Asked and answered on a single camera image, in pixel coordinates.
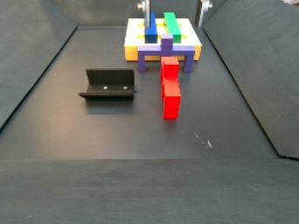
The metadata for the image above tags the blue bar block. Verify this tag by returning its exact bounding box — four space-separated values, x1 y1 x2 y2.
144 12 157 44

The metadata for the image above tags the purple three-legged block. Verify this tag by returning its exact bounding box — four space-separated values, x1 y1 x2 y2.
137 33 195 73

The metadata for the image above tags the red stepped block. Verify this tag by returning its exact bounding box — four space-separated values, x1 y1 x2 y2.
160 57 181 120

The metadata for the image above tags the black angled bracket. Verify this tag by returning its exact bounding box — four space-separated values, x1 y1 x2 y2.
78 68 136 99

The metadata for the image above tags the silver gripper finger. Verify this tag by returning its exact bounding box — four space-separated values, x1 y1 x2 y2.
136 0 150 28
199 0 212 26

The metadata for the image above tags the yellow slotted board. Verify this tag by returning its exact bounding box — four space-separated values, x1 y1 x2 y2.
124 18 201 61

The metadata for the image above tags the green bar block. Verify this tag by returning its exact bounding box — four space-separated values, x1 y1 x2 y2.
162 12 181 44

